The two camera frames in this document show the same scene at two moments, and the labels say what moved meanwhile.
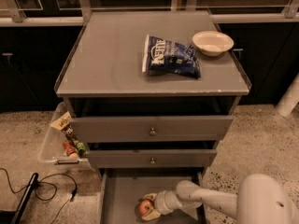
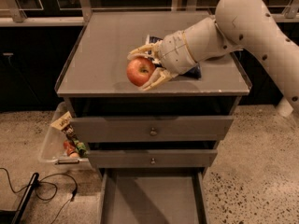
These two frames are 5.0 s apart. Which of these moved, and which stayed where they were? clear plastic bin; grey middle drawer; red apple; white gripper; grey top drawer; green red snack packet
Moved: red apple; white gripper
Stayed: clear plastic bin; green red snack packet; grey top drawer; grey middle drawer
